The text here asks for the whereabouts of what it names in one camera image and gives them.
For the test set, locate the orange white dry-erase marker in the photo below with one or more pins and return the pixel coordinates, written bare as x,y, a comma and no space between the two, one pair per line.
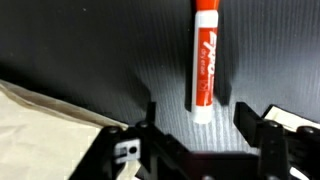
204,58

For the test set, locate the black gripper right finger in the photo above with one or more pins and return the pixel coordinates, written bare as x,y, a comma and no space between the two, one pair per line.
280,149

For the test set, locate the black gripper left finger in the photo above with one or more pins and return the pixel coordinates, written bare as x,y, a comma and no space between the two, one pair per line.
157,153

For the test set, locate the brown paper bag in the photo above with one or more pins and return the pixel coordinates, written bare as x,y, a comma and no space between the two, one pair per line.
42,138

